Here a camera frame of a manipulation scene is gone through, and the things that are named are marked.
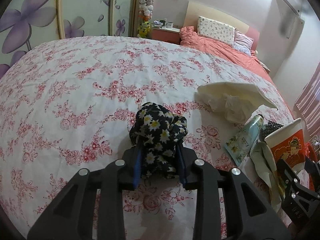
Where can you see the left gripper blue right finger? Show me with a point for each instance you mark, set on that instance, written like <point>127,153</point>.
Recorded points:
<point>180,163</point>

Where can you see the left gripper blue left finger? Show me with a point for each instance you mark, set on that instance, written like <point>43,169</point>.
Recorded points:
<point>137,165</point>

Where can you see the black floral scrunchie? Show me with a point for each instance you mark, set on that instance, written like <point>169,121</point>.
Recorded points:
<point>158,131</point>

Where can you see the floral hand cream tube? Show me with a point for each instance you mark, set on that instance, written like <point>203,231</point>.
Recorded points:
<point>241,143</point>

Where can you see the red white paper cup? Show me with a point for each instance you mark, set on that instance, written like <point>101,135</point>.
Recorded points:
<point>287,143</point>

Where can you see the black white woven pouch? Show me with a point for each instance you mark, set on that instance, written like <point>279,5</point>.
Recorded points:
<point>268,128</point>

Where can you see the orange plastic laundry basket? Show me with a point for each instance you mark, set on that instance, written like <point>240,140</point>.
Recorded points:
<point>312,167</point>

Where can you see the floral pink white tablecloth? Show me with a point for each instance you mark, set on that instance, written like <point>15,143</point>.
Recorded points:
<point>70,104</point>

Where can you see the pink striped curtain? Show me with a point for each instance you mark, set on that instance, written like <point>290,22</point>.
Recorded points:
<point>306,107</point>

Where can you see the bed with coral duvet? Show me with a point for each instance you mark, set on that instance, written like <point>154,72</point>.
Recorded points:
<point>190,38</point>

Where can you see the pink left nightstand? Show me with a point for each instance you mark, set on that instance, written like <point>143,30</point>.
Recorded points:
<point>170,35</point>

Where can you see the pink striped pillow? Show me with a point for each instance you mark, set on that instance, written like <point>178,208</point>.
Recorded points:
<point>243,43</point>

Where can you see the floral white pillow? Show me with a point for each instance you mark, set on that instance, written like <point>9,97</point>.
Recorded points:
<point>216,30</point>

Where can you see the white mug on nightstand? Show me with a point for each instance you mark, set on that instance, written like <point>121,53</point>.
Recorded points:
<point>169,25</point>

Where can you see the beige pink headboard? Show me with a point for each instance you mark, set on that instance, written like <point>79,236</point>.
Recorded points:
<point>194,10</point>

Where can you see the hanging plush toys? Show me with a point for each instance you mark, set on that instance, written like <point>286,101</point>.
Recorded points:
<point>145,13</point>

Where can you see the sliding wardrobe with flower decals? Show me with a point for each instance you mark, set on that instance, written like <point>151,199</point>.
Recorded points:
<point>26,24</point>

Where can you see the white air conditioner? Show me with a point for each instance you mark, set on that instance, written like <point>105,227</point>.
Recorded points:
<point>296,6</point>

